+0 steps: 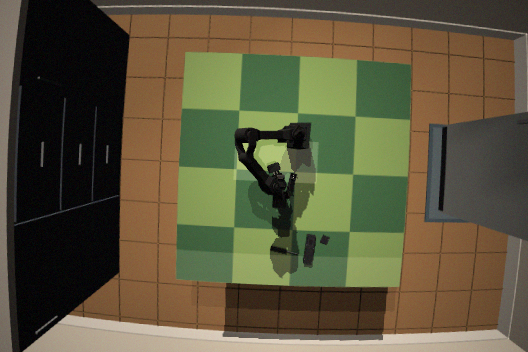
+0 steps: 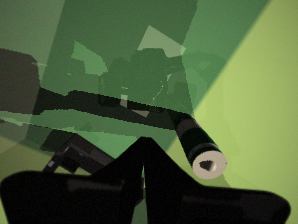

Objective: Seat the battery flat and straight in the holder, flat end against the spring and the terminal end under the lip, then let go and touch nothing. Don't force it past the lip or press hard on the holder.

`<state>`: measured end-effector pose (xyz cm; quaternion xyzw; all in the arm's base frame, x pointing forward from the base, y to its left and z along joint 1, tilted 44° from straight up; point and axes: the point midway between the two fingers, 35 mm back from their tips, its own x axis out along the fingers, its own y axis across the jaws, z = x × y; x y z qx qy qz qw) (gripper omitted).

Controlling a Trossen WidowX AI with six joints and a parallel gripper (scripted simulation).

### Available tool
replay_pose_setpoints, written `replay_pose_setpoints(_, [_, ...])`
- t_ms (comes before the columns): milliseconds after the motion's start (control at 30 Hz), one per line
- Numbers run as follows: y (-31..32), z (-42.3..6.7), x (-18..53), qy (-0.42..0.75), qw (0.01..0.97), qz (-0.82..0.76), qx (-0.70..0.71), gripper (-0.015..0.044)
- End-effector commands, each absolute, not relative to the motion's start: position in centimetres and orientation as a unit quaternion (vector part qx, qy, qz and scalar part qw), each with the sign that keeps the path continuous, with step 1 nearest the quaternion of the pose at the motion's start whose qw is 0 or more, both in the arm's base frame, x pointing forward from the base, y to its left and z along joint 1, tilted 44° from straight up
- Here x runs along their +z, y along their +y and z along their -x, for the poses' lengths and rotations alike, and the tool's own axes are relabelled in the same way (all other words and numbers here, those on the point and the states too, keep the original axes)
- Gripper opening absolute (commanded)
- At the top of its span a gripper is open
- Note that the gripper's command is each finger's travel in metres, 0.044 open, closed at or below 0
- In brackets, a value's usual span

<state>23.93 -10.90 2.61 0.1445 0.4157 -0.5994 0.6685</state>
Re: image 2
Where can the green and black cylindrical battery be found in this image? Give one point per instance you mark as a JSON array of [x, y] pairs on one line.
[[203, 154]]

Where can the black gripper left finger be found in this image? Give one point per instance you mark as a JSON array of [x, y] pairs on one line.
[[106, 197]]

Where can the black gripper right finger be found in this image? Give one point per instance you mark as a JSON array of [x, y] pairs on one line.
[[174, 197]]

